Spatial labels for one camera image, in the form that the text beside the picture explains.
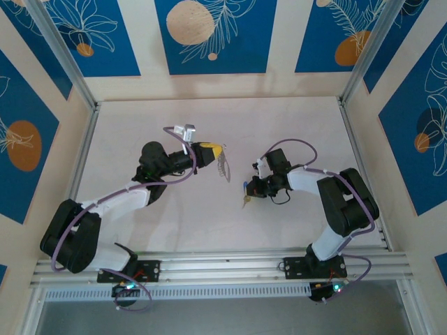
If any key with blue cap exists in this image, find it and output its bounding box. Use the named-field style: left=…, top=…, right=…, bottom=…
left=240, top=181, right=253, bottom=210

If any right black controller board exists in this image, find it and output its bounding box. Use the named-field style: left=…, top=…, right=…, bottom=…
left=309, top=281, right=350, bottom=303

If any black controller board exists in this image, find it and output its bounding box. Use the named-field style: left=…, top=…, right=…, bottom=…
left=309, top=281, right=350, bottom=303
left=111, top=283, right=142, bottom=297

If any left black controller board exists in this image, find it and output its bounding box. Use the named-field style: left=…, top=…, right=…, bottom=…
left=111, top=283, right=142, bottom=297

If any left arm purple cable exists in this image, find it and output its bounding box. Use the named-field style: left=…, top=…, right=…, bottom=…
left=50, top=126, right=198, bottom=313

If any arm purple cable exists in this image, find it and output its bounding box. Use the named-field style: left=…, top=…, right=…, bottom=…
left=260, top=138, right=376, bottom=304
left=50, top=126, right=198, bottom=313

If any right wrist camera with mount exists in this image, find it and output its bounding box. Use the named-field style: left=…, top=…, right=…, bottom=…
left=251, top=157, right=272, bottom=176

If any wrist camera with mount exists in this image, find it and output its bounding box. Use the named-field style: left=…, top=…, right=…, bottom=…
left=173, top=122, right=198, bottom=144
left=251, top=157, right=272, bottom=176

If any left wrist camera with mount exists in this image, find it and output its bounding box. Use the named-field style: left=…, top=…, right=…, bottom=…
left=173, top=122, right=198, bottom=144

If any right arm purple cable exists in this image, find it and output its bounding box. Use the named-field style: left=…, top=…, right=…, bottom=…
left=260, top=138, right=376, bottom=304

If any left aluminium side rail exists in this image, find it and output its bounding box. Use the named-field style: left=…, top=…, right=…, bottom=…
left=50, top=103, right=102, bottom=259

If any aluminium side rail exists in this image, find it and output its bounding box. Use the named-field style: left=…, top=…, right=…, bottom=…
left=50, top=103, right=102, bottom=259
left=337, top=99, right=392, bottom=251

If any right aluminium side rail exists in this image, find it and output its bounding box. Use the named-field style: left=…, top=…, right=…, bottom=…
left=337, top=99, right=392, bottom=251

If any aluminium front rail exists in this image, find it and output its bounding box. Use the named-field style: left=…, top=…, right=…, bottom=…
left=29, top=248, right=415, bottom=289

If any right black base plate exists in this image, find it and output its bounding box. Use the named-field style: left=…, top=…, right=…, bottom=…
left=282, top=256, right=348, bottom=280

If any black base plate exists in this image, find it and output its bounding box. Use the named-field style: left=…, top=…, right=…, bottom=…
left=282, top=256, right=348, bottom=280
left=96, top=260, right=161, bottom=283

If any white slotted cable duct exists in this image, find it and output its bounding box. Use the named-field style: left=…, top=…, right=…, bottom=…
left=43, top=283, right=312, bottom=302

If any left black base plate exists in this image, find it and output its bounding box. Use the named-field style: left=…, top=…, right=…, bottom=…
left=96, top=260, right=161, bottom=283

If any left aluminium corner post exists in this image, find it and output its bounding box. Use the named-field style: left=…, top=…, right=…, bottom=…
left=24, top=0, right=101, bottom=111

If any aluminium corner post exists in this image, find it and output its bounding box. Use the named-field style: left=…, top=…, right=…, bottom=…
left=340, top=0, right=430, bottom=105
left=24, top=0, right=101, bottom=111

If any right aluminium corner post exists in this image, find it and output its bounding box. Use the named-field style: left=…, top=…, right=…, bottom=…
left=340, top=0, right=430, bottom=105

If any aluminium frame leg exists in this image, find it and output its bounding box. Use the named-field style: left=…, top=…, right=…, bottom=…
left=17, top=285, right=48, bottom=335
left=396, top=278, right=430, bottom=335

